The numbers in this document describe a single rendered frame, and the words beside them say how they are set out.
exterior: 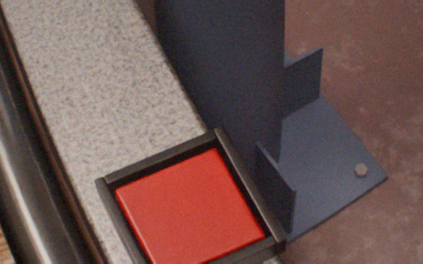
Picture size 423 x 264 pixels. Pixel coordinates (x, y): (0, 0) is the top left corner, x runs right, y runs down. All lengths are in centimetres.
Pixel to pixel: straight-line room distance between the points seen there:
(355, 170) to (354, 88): 17
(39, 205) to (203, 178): 9
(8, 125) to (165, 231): 12
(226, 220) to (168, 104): 9
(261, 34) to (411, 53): 56
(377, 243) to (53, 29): 101
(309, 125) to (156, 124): 108
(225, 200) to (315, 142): 110
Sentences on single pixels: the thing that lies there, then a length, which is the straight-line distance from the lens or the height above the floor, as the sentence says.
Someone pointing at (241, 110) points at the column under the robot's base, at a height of 25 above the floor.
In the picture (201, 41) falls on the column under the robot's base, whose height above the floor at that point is 40.
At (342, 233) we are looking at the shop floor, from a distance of 156.
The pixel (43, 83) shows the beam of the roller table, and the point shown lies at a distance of 59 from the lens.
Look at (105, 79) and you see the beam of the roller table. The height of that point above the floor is 91.
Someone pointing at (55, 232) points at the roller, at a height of 92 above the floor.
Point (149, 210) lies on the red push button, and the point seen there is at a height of 93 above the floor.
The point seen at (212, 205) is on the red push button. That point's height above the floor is 93.
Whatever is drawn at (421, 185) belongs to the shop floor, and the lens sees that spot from 161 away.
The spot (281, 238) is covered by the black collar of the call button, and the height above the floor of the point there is 93.
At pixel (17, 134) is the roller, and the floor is 92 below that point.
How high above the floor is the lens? 139
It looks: 58 degrees down
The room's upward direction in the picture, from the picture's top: 3 degrees counter-clockwise
